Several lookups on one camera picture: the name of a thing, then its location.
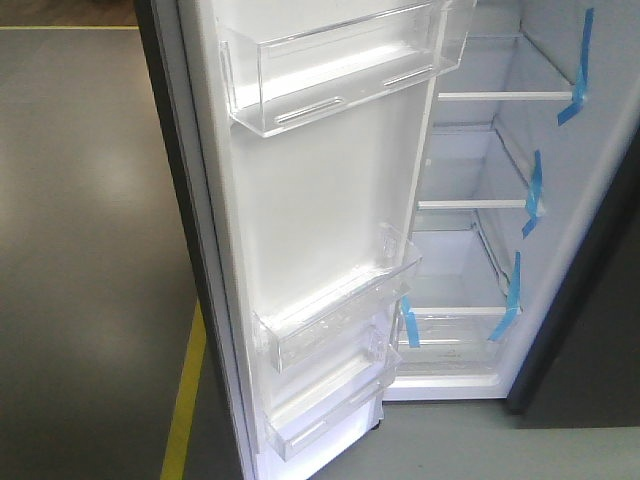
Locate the white fridge door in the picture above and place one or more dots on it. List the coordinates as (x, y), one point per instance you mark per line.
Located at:
(269, 221)

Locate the dark grey fridge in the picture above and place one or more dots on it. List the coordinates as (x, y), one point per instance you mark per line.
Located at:
(489, 115)

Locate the clear middle door bin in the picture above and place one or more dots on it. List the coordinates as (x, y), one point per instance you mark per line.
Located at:
(292, 333)

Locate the clear door bin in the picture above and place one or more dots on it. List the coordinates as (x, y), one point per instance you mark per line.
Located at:
(292, 333)
(331, 397)
(296, 74)

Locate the blue tape strip lower left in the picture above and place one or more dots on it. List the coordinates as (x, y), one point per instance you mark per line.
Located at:
(411, 326)

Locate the blue tape strip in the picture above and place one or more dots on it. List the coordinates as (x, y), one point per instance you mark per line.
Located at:
(534, 196)
(411, 326)
(580, 88)
(512, 302)

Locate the clear upper door bin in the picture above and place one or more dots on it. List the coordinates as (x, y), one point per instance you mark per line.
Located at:
(296, 74)

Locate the clear crisper drawer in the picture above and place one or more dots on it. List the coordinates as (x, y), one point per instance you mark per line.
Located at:
(452, 342)

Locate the clear lower door bin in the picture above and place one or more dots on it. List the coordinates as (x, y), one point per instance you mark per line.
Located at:
(331, 397)

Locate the blue tape strip lower right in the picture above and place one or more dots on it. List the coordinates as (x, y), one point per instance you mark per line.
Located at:
(512, 302)

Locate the blue tape strip middle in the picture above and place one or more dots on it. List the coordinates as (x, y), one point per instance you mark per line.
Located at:
(534, 196)

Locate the blue tape strip upper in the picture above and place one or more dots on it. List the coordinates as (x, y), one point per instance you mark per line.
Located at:
(580, 88)

